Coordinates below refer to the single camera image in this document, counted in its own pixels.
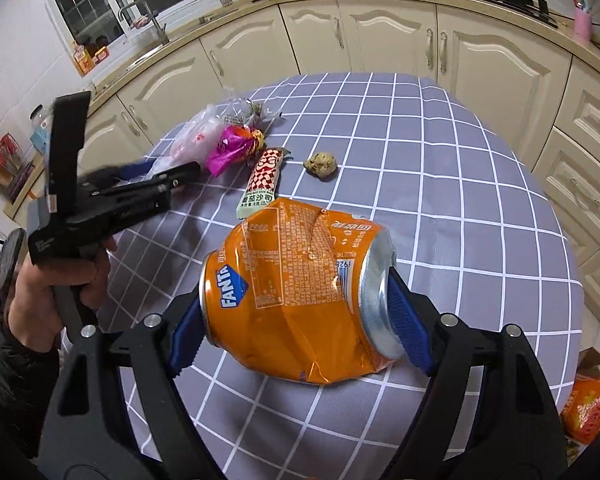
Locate crushed orange soda can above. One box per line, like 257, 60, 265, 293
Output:
199, 198, 405, 385

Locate purple checkered tablecloth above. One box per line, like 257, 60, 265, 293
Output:
94, 73, 583, 479

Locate crumpled brown paper ball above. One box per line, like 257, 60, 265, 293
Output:
303, 152, 338, 180

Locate pink utensil cup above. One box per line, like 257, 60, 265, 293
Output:
572, 0, 597, 44

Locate kitchen faucet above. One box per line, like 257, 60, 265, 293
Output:
118, 0, 170, 46

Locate cardboard trash box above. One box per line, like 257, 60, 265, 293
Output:
560, 347, 600, 465

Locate orange snack bag in box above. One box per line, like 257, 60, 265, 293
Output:
560, 372, 600, 445

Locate magenta foil wrapper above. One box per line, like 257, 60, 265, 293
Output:
206, 125, 264, 178

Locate cream kitchen base cabinets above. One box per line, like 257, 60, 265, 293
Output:
79, 0, 600, 320

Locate red white checkered wrapper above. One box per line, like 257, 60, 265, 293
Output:
236, 148, 290, 220

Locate clear pink plastic bag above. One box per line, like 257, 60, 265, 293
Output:
149, 104, 225, 177

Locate left human hand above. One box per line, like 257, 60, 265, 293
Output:
6, 237, 117, 353

